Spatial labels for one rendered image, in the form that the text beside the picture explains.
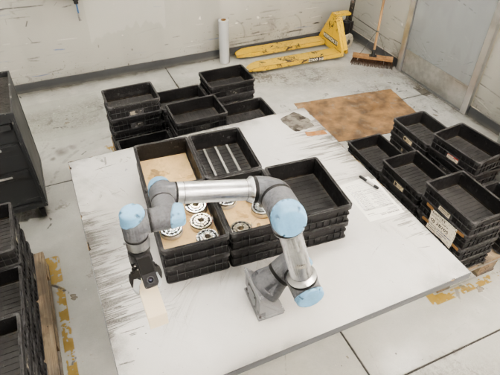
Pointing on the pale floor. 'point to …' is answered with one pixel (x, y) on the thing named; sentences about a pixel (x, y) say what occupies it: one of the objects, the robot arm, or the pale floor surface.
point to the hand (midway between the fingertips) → (148, 290)
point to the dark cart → (18, 155)
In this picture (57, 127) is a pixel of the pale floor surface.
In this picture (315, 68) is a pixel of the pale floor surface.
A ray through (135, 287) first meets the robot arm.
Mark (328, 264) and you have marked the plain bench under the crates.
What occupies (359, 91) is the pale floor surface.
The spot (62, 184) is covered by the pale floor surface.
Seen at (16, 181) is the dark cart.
